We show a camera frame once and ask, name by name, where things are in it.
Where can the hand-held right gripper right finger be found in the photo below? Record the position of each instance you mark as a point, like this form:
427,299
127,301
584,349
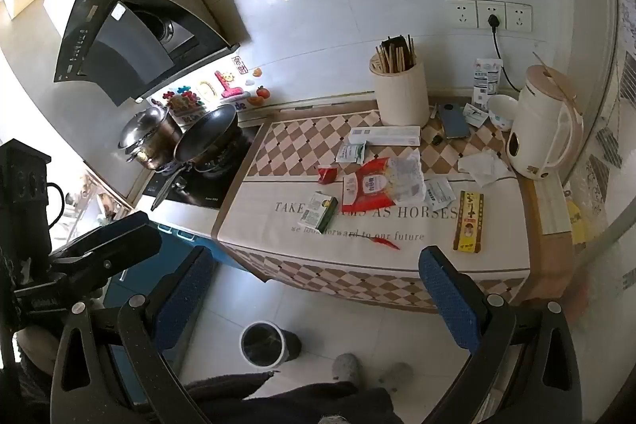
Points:
447,300

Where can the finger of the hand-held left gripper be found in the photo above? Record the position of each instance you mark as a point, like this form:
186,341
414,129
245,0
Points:
112,240

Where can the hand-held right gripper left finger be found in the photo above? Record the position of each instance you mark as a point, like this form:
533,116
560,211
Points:
186,290

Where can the round trash bin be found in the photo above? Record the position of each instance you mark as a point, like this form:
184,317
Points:
263,344

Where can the green and white sachet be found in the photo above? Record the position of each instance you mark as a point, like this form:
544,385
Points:
351,153

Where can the blue base cabinet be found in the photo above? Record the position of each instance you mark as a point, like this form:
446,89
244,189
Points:
218,250

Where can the yellow flat box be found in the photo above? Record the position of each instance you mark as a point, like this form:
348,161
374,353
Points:
468,221

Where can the red chili pepper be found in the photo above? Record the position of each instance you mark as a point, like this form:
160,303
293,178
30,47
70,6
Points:
382,242

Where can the black induction cooktop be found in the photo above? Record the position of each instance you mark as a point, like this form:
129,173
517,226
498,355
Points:
198,188

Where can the wooden table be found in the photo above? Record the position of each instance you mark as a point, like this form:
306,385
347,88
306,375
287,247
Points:
544,265

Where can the stainless steel pot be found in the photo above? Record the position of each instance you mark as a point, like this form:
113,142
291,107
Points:
149,136

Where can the checkered printed tablecloth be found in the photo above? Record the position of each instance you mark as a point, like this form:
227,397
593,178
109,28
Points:
278,215

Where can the grey slipper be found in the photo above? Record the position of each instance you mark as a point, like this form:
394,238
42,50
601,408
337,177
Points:
346,369

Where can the red and white sugar bag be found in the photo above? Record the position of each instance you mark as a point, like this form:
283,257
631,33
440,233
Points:
385,183

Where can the crumpled white tissue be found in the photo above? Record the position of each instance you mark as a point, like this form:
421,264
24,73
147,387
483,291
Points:
479,168

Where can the black frying pan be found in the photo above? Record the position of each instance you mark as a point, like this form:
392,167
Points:
206,133

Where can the green and white small box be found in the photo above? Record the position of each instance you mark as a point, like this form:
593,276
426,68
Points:
317,213

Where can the yellow packet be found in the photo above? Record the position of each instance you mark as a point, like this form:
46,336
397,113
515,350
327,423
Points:
578,220

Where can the person's dark clothing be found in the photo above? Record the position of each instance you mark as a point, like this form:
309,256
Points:
298,404

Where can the small black object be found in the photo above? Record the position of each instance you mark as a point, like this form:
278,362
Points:
438,140

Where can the small red wrapper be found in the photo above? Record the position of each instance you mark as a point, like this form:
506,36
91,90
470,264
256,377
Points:
327,174

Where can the long white box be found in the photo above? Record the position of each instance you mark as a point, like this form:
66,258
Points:
385,136

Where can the blue-grey smartphone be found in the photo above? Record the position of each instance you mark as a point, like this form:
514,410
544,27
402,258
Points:
453,121

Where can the small white packet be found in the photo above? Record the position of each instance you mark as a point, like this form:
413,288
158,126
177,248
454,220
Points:
476,115

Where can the white patterned bowl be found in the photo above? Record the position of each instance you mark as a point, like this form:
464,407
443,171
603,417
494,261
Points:
503,112

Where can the cream electric kettle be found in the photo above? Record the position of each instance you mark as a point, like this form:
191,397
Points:
541,126

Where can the black range hood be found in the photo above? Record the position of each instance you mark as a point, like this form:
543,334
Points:
109,41

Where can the cream round cushion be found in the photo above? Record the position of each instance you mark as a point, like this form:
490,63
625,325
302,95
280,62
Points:
400,98

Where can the white carton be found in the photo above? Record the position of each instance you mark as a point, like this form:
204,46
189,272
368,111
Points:
486,79

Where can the bundle of wooden chopsticks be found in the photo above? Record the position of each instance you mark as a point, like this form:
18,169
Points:
395,54

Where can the white wall socket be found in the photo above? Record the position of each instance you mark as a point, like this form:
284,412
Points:
491,15
518,18
460,13

